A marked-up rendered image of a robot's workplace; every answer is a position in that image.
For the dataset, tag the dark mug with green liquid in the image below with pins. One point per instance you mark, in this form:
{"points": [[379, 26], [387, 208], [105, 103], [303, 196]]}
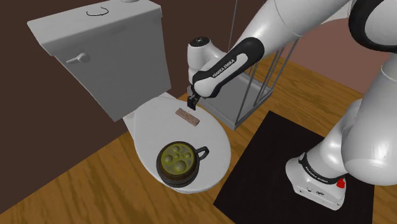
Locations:
{"points": [[177, 163]]}

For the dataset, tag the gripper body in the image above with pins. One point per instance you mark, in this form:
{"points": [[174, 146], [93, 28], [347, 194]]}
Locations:
{"points": [[192, 101]]}

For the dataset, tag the brown rectangular bar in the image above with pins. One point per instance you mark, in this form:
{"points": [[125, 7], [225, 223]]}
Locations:
{"points": [[187, 117]]}

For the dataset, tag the black robot stand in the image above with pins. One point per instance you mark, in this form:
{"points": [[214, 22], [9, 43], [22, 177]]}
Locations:
{"points": [[279, 173]]}

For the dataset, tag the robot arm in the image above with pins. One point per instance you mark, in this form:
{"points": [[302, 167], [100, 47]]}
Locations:
{"points": [[356, 130]]}

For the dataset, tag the white toilet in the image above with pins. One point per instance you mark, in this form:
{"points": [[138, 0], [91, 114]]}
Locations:
{"points": [[118, 62]]}

